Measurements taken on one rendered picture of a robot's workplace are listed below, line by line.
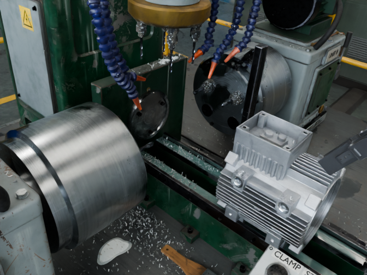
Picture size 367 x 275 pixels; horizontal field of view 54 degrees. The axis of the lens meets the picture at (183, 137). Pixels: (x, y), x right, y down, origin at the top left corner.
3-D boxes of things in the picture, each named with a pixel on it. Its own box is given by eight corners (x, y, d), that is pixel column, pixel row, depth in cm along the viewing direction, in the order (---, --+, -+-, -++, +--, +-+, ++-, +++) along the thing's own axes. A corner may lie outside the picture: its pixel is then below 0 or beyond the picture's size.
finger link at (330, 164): (365, 154, 54) (363, 156, 54) (331, 173, 59) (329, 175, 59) (351, 138, 55) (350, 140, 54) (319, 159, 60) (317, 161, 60)
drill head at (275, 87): (171, 125, 113) (176, 49, 99) (243, 88, 140) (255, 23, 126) (236, 161, 100) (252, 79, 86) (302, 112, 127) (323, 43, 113)
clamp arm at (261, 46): (235, 136, 96) (252, 44, 82) (241, 132, 98) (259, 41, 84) (246, 142, 94) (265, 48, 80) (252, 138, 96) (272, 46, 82)
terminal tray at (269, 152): (230, 156, 75) (235, 127, 71) (256, 137, 82) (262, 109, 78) (280, 183, 69) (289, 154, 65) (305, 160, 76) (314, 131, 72)
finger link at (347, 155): (370, 147, 53) (362, 155, 51) (343, 162, 56) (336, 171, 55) (362, 138, 53) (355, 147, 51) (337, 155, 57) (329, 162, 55)
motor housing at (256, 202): (209, 217, 81) (220, 150, 71) (253, 179, 94) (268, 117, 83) (289, 270, 71) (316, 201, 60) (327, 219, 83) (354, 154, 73)
